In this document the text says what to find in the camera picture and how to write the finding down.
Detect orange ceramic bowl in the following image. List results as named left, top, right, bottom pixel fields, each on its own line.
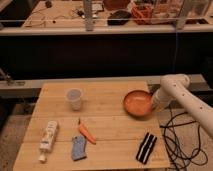
left=123, top=90, right=152, bottom=117

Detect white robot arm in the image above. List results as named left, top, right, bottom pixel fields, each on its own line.
left=152, top=74, right=213, bottom=138

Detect clear plastic cup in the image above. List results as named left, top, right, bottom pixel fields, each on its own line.
left=66, top=88, right=82, bottom=111

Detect orange toy carrot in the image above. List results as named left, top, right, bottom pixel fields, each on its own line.
left=78, top=121, right=96, bottom=145

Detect black object on bench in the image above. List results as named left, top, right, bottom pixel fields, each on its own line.
left=107, top=10, right=131, bottom=26

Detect blue sponge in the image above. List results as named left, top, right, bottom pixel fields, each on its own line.
left=71, top=135, right=87, bottom=161

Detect black white striped block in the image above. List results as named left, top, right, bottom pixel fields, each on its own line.
left=136, top=132, right=157, bottom=164

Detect white squeeze tube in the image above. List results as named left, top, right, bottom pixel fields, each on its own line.
left=38, top=121, right=59, bottom=163

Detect orange crate on bench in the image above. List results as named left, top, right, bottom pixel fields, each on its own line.
left=131, top=5, right=152, bottom=25

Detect metal clamp at left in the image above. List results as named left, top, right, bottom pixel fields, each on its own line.
left=0, top=67, right=26, bottom=88

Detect hanging black cable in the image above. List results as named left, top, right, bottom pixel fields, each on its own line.
left=169, top=19, right=180, bottom=77

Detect metal vertical post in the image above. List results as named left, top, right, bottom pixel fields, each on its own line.
left=83, top=0, right=93, bottom=31

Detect black floor cables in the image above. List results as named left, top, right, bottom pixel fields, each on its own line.
left=159, top=106, right=209, bottom=171

